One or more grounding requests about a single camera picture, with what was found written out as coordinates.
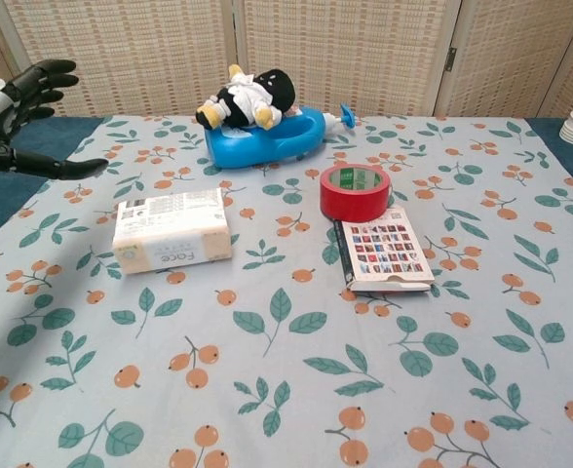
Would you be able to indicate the brass screen hinge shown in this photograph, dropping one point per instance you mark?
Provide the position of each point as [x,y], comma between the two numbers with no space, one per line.
[451,59]

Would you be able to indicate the white Face tissue pack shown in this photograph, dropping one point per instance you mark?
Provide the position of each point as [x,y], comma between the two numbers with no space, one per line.
[169,234]

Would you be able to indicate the red tape roll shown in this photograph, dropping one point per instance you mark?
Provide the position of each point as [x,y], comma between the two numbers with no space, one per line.
[352,202]

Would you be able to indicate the book with photo grid cover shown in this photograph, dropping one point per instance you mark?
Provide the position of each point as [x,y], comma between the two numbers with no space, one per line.
[389,253]

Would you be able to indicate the blue detergent pump bottle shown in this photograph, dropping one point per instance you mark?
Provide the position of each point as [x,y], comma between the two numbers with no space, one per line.
[247,146]

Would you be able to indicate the black and white plush toy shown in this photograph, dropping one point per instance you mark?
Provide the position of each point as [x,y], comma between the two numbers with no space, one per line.
[247,100]

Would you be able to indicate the fruit and leaf print tablecloth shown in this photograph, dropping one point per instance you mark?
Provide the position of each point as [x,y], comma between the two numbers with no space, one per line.
[286,341]

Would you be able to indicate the woven folding screen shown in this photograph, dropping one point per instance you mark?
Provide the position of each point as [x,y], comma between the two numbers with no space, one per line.
[316,53]

